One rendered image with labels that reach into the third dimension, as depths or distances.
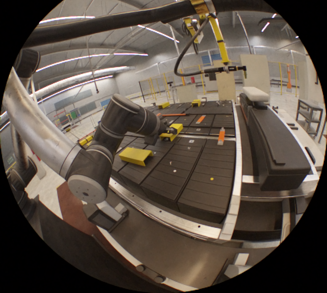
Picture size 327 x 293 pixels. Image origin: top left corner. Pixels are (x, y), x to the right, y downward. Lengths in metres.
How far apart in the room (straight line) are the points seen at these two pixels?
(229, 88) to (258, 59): 1.89
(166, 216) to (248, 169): 0.30
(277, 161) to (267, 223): 0.37
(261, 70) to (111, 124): 4.99
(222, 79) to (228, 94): 0.67
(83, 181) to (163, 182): 0.24
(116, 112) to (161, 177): 0.26
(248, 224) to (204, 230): 0.30
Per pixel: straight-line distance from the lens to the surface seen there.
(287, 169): 0.31
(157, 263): 0.43
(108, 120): 0.35
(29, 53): 0.79
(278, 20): 0.23
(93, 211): 0.42
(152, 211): 0.34
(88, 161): 0.28
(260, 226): 0.59
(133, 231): 0.47
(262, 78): 5.02
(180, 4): 0.20
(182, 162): 0.42
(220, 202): 0.31
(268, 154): 0.32
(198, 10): 0.20
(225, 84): 4.84
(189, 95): 4.97
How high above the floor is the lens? 1.29
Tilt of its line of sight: 23 degrees down
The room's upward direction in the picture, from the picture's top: 15 degrees counter-clockwise
